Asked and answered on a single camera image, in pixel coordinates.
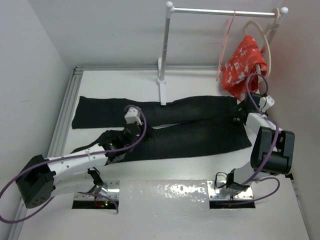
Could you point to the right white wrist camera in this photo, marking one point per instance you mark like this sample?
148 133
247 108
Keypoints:
266 102

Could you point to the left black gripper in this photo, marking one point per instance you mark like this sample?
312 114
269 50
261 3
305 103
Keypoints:
142 133

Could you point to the metal base plate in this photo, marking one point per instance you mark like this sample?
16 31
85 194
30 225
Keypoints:
109 190
218 193

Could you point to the aluminium frame rail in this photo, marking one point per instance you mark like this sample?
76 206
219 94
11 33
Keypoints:
159 199

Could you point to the wooden hanger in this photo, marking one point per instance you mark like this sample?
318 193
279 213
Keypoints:
264 35

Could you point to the red patterned cloth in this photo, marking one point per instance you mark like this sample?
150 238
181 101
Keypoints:
243 62

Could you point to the white clothes rack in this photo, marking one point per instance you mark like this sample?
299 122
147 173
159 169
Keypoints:
170 9

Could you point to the pink wire hanger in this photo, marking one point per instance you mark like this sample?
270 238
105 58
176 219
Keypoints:
224 44

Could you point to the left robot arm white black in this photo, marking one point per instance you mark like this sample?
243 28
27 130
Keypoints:
44 178

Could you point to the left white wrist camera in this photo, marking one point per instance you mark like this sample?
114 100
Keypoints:
132 115

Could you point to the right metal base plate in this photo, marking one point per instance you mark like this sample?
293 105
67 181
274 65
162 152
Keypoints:
218 193

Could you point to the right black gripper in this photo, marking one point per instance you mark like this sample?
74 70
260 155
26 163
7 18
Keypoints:
240 106

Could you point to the black trousers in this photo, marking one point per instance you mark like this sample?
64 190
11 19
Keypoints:
190 127

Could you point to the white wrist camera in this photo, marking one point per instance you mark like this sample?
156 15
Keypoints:
266 102
132 115

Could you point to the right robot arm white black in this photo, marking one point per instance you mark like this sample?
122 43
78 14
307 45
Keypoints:
272 152

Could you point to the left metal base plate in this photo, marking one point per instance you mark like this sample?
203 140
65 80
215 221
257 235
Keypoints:
109 190

